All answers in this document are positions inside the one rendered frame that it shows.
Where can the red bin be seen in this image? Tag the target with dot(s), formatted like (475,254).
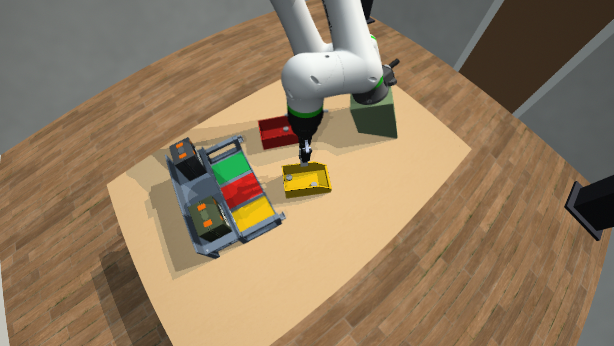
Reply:
(273,127)

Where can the yellow bin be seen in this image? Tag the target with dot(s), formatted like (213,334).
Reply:
(302,177)

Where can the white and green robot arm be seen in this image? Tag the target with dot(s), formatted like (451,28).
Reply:
(348,65)

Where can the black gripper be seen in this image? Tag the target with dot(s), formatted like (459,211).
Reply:
(304,139)

